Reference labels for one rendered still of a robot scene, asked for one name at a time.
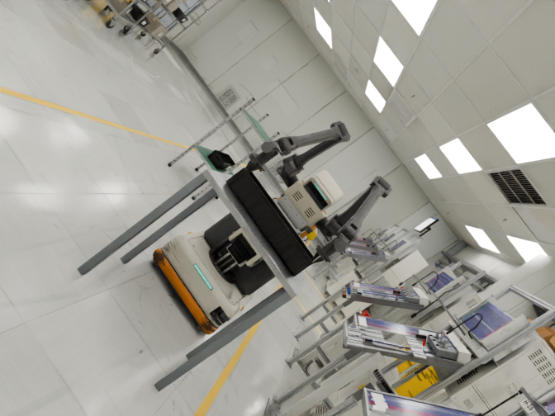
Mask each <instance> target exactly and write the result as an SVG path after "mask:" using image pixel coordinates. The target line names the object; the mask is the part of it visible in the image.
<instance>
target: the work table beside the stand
mask: <svg viewBox="0 0 555 416"><path fill-rule="evenodd" d="M231 177H232V175H230V174H226V173H221V172H217V171H214V170H210V169H206V170H205V171H204V172H202V173H201V174H199V175H198V176H197V177H195V178H194V179H193V180H191V181H190V182H189V183H188V184H187V185H186V186H184V187H183V188H181V189H180V190H179V191H177V192H176V193H175V194H173V195H172V196H171V197H169V198H168V199H167V200H166V201H165V202H163V203H162V204H161V205H159V206H158V207H156V208H155V209H154V210H152V211H151V212H150V213H149V214H148V215H146V216H145V217H144V218H143V219H141V220H140V221H138V222H137V223H136V224H134V225H133V226H132V227H130V228H129V229H128V230H127V231H126V232H124V233H123V234H122V235H120V236H119V237H118V238H116V239H115V240H113V241H112V242H111V243H110V244H108V245H107V246H106V247H105V248H103V249H102V250H101V251H100V252H98V253H97V254H95V255H94V256H93V257H91V258H90V259H89V260H87V261H86V262H85V263H84V264H83V265H81V266H80V267H79V268H77V269H78V271H79V273H80V274H81V276H82V275H85V274H87V273H89V272H90V271H91V270H92V269H93V268H95V267H96V266H97V265H99V264H100V263H101V262H103V261H104V260H105V259H107V258H108V257H110V256H111V255H112V254H113V253H114V252H116V251H117V250H118V249H119V248H121V247H122V246H124V245H125V244H126V243H128V242H129V241H131V240H132V239H133V238H134V237H135V236H136V235H138V234H139V233H141V232H142V231H143V230H145V229H146V228H147V227H149V226H150V225H151V224H153V223H154V222H155V221H156V220H158V219H159V218H160V217H161V216H163V215H164V214H166V213H167V212H168V211H170V210H171V209H173V208H174V207H175V206H176V205H177V204H178V203H180V202H181V201H183V200H184V199H185V198H187V197H188V196H189V195H191V194H192V193H193V192H194V191H195V190H197V189H198V188H199V187H201V186H202V185H203V184H205V183H206V182H209V183H210V184H211V186H212V187H213V188H212V189H211V190H210V191H208V192H207V193H206V194H204V195H203V196H201V197H200V198H199V199H197V200H196V201H195V202H193V203H192V204H191V205H190V206H189V207H187V208H186V209H185V210H183V211H182V212H180V213H179V214H178V215H176V216H175V217H174V218H172V219H171V220H170V221H169V222H168V223H166V224H165V225H163V226H162V227H161V228H159V229H158V230H157V231H155V232H154V233H153V234H151V235H150V236H149V237H148V238H147V239H145V240H144V241H142V242H141V243H140V244H138V245H137V246H136V247H134V248H133V249H132V250H131V251H129V252H128V253H127V254H125V255H124V256H123V257H121V258H120V260H121V261H122V262H123V264H126V263H128V262H129V261H131V260H132V259H133V258H135V257H136V256H137V255H139V254H140V253H142V252H143V251H144V250H146V249H147V248H148V247H149V246H150V245H152V244H153V243H155V242H156V241H157V240H159V239H160V238H162V237H163V236H164V235H165V234H166V233H168V232H169V231H170V230H171V229H173V228H174V227H176V226H177V225H179V224H180V223H181V222H183V221H184V220H185V219H186V218H187V217H189V216H190V215H192V214H193V213H194V212H195V211H197V210H198V209H200V208H201V207H202V206H204V205H205V204H206V203H207V202H208V201H210V200H211V199H213V198H214V197H215V196H217V195H218V196H219V197H220V198H221V200H222V201H223V202H224V204H225V206H226V207H227V209H228V210H229V211H230V213H231V214H232V215H233V216H234V218H235V220H236V221H237V222H238V224H239V225H240V227H241V229H242V230H243V231H244V232H245V234H246V235H247V236H248V238H249V240H250V241H251V242H252V244H253V245H254V246H255V248H256V249H257V250H258V252H259V254H260V255H261V256H262V258H263V260H264V261H265V262H266V263H267V264H268V266H269V268H270V269H271V270H272V272H273V274H274V275H275V276H276V278H277V279H278V280H279V281H280V283H281V284H282V287H281V288H279V289H278V290H277V291H275V292H273V293H272V294H271V295H270V296H268V297H267V298H265V299H264V300H262V301H261V302H259V303H258V304H257V305H256V306H254V307H253V308H252V309H250V310H248V311H247V312H245V313H244V314H242V315H241V316H240V317H239V318H238V319H236V320H234V321H233V322H231V323H230V324H228V325H227V326H225V327H224V328H223V329H222V330H220V331H219V332H218V333H216V334H214V335H213V336H211V337H210V338H208V339H207V340H206V341H205V342H204V343H202V344H200V345H199V346H197V347H196V348H194V349H193V350H191V351H190V352H189V353H188V354H187V355H186V357H187V359H188V360H187V361H186V362H184V363H183V364H182V365H181V366H179V367H178V368H176V369H175V370H173V371H172V372H170V373H169V374H167V375H166V376H165V377H164V378H162V379H161V380H159V381H158V382H157V383H155V384H154V386H155V387H156V389H157V390H158V392H160V391H161V390H162V389H164V388H165V387H167V386H168V385H170V384H171V383H173V382H174V381H176V380H177V379H178V378H179V377H181V376H183V375H184V374H185V373H187V372H188V371H190V370H191V369H192V368H193V367H195V366H197V365H198V364H200V363H201V362H203V361H204V360H206V359H207V358H208V357H209V356H211V355H212V354H214V353H215V352H217V351H218V350H220V349H221V348H223V347H224V346H225V345H226V344H228V343H230V342H231V341H233V340H234V339H235V338H237V337H239V336H240V335H241V334H242V333H244V332H245V331H247V330H248V329H250V328H251V327H253V326H254V325H256V324H257V323H258V322H259V321H261V320H262V319H264V318H266V317H267V316H268V315H270V314H271V313H272V312H274V311H275V310H277V309H278V308H280V307H281V306H283V305H284V304H286V303H287V302H288V301H289V300H291V299H292V298H294V297H295V296H297V294H298V292H299V290H300V289H301V287H302V285H303V283H304V281H305V280H306V278H305V277H304V275H303V274H302V272H300V273H299V274H297V275H296V276H294V275H293V274H292V272H291V271H290V269H289V268H288V267H287V265H286V263H285V262H284V261H283V260H282V259H281V257H280V256H279V254H278V253H277V251H276V250H275V248H274V247H273V246H272V245H271V243H270V242H269V241H268V239H267V237H266V236H265V235H264V233H263V231H262V230H261V229H260V228H259V226H258V225H257V224H256V222H255V221H254V219H253V218H252V216H251V215H250V213H249V212H248V211H247V210H246V208H245V207H244V205H243V204H242V203H241V201H240V199H239V198H238V197H237V195H236V194H235V193H234V192H233V190H232V189H231V187H230V186H229V184H228V183H227V180H228V179H229V178H231Z"/></svg>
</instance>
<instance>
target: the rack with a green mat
mask: <svg viewBox="0 0 555 416"><path fill-rule="evenodd" d="M254 101H255V99H254V98H251V99H250V100H249V101H248V102H246V103H245V104H244V105H243V106H242V107H240V108H239V109H238V110H237V111H235V112H234V113H232V114H231V115H230V116H228V117H227V118H226V119H225V120H223V121H222V122H221V123H220V124H219V125H217V126H216V127H215V128H213V129H212V130H211V131H209V132H208V133H207V134H206V135H204V136H203V137H201V138H200V139H199V140H198V141H197V142H196V143H194V144H193V145H192V146H190V147H189V148H188V149H186V150H185V151H184V152H182V153H181V154H180V155H178V156H177V157H176V158H175V159H174V160H173V161H171V162H170V163H168V166H169V167H171V166H172V165H173V164H175V163H176V162H177V161H178V160H179V159H180V158H182V157H183V156H184V155H186V154H187V153H188V152H190V151H191V150H192V149H195V150H196V151H197V153H198V154H199V156H200V157H201V159H202V160H203V162H204V163H202V164H201V165H200V166H198V167H197V168H195V170H196V171H198V170H199V169H200V168H202V167H203V166H205V165H206V166H207V167H208V168H209V169H210V170H214V171H217V172H221V173H226V174H230V175H232V176H234V174H233V172H232V171H233V170H234V169H235V168H237V167H238V166H239V165H241V164H242V163H243V162H244V161H245V160H247V159H248V158H249V156H250V154H251V153H253V154H255V153H257V152H258V151H259V150H260V149H261V147H262V144H261V145H260V146H259V147H257V148H256V149H255V150H253V151H252V152H251V153H249V154H248V155H246V156H245V157H244V158H242V159H241V160H240V161H239V162H238V163H236V164H235V165H234V166H232V167H231V168H229V169H228V170H227V171H224V170H220V169H216V168H215V166H214V165H213V164H212V162H211V160H210V159H209V158H208V157H207V156H208V155H209V154H211V153H212V152H213V151H214V150H211V149H207V148H204V147H202V146H200V145H199V144H200V143H201V142H202V141H203V140H205V139H206V138H208V137H209V136H210V135H212V134H213V133H214V132H215V131H217V130H218V129H220V128H221V127H222V126H223V125H224V124H225V123H227V122H228V121H229V120H231V119H232V118H233V117H235V116H236V115H237V114H239V113H240V112H242V113H243V115H244V117H245V118H246V119H247V121H248V122H249V123H250V124H251V126H250V127H249V128H248V129H247V130H245V131H244V132H242V133H241V134H240V135H238V136H237V137H236V138H234V139H233V140H232V141H230V142H229V143H228V144H227V145H226V146H224V147H223V148H222V149H220V150H219V151H221V152H223V151H224V150H225V149H227V148H228V147H229V146H231V145H232V144H233V143H234V142H235V141H236V140H238V139H239V138H241V137H242V136H243V135H245V134H246V133H247V132H249V131H250V130H252V129H253V128H254V130H255V131H256V133H257V134H258V135H259V137H260V139H261V140H262V141H263V143H264V142H267V141H268V142H271V141H272V140H273V139H275V138H276V137H277V136H279V135H280V133H279V132H277V133H276V134H274V135H273V136H272V137H270V138H269V137H268V135H267V134H266V132H265V131H264V130H263V128H262V126H261V125H260V124H259V123H260V122H261V121H263V120H264V119H265V118H267V117H268V113H267V114H266V115H265V116H263V117H262V118H260V119H259V120H258V121H256V120H255V119H254V118H253V117H252V116H251V115H250V114H249V113H248V112H247V111H246V110H245V108H246V107H247V106H248V105H250V104H251V103H252V102H254ZM210 187H211V184H209V185H207V186H206V187H204V188H203V189H202V190H200V191H199V192H198V193H197V194H196V195H195V196H192V197H191V198H192V199H193V200H195V199H196V198H197V197H199V196H200V195H201V194H202V193H203V192H205V191H206V190H207V189H209V188H210Z"/></svg>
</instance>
